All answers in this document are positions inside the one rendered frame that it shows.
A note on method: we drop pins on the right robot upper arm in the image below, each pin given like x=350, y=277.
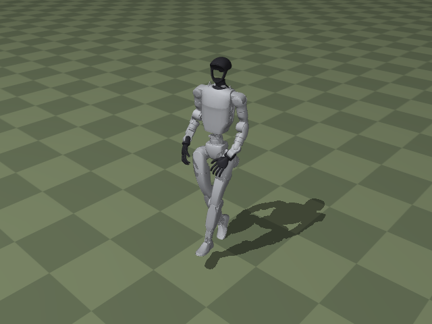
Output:
x=197, y=114

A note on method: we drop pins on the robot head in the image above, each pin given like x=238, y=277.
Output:
x=223, y=65

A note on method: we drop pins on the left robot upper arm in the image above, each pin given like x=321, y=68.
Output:
x=239, y=100

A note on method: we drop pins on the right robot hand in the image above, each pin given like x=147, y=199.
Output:
x=186, y=143

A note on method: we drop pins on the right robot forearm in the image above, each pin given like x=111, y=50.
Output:
x=191, y=128

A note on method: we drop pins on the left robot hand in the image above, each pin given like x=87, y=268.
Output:
x=221, y=162

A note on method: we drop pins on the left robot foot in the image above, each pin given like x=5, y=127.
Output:
x=204, y=249

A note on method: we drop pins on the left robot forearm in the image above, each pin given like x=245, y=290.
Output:
x=238, y=142

